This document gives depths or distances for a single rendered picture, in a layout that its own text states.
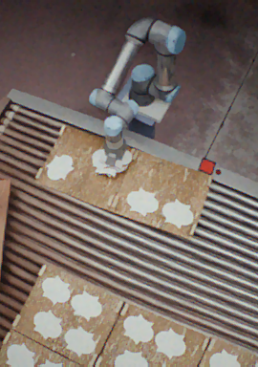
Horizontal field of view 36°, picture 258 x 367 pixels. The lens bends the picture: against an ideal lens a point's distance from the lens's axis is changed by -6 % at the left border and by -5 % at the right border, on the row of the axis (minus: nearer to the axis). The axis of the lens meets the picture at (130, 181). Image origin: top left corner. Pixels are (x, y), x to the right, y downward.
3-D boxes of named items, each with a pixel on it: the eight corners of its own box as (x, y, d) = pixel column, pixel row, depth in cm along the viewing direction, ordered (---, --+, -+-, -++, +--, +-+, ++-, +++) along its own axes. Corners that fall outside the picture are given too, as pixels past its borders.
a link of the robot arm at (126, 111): (118, 92, 178) (104, 109, 174) (140, 103, 175) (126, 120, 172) (119, 101, 185) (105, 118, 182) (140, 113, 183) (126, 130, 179)
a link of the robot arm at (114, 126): (126, 118, 170) (115, 133, 167) (127, 132, 180) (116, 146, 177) (111, 110, 172) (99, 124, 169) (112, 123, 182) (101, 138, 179)
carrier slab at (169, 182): (137, 151, 210) (137, 149, 208) (212, 177, 203) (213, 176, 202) (110, 211, 197) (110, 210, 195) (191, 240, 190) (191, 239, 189)
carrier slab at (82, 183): (65, 127, 217) (64, 125, 215) (136, 151, 210) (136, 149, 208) (35, 183, 204) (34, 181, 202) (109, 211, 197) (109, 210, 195)
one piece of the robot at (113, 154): (96, 150, 179) (99, 166, 194) (116, 156, 178) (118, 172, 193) (107, 128, 184) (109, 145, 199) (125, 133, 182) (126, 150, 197)
